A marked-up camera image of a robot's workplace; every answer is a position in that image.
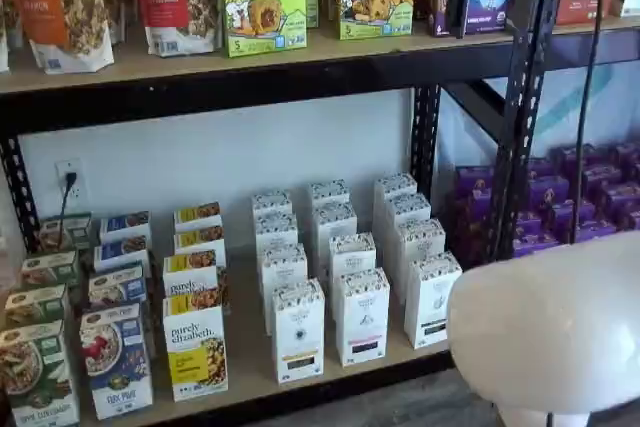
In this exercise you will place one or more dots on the white box dark strip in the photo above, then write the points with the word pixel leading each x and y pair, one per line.
pixel 420 237
pixel 427 297
pixel 407 207
pixel 395 184

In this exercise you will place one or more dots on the white yellow granola box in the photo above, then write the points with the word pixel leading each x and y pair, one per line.
pixel 197 239
pixel 187 272
pixel 192 342
pixel 197 214

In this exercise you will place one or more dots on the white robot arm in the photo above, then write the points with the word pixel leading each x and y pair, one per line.
pixel 550 327

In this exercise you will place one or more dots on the black metal shelving rack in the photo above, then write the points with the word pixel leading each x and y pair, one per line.
pixel 615 47
pixel 200 102

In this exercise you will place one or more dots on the blue cereal box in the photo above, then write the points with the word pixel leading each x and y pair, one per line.
pixel 117 284
pixel 115 362
pixel 125 224
pixel 120 252

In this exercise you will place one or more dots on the white wall outlet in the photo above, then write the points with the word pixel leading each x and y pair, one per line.
pixel 77 167

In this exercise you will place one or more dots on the wooden shelf board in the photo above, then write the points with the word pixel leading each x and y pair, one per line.
pixel 245 307
pixel 600 24
pixel 150 67

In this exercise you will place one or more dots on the green cereal box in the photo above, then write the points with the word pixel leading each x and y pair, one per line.
pixel 47 269
pixel 65 232
pixel 35 304
pixel 35 372

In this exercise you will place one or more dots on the granola bag blue label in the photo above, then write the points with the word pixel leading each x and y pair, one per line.
pixel 4 47

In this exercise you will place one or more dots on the white box pink strip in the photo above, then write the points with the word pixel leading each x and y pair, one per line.
pixel 334 219
pixel 362 317
pixel 327 192
pixel 352 254

